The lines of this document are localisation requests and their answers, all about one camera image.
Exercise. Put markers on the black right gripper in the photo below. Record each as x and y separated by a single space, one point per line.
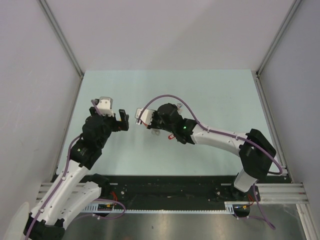
152 125

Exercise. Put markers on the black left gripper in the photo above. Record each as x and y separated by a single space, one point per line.
124 118

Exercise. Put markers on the red handled metal key organiser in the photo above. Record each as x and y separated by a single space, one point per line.
154 131

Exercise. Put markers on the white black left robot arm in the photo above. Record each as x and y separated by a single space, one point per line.
50 218

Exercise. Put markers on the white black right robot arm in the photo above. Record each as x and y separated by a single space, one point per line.
254 150

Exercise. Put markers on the black and blue tagged keys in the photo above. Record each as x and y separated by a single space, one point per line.
179 106

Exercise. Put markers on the red tagged key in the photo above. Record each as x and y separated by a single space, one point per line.
171 136

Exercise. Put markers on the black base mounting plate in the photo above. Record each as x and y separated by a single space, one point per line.
173 193

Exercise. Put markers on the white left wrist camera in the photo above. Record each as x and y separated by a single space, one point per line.
104 106

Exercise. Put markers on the slotted cable duct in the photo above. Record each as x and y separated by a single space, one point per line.
107 208

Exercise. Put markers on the aluminium cross rail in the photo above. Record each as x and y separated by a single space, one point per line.
282 193

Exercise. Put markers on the left aluminium frame post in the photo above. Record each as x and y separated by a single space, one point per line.
57 30

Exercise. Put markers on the aluminium frame post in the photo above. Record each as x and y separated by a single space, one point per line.
284 26
57 30

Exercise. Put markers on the right aluminium frame post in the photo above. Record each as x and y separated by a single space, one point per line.
284 26

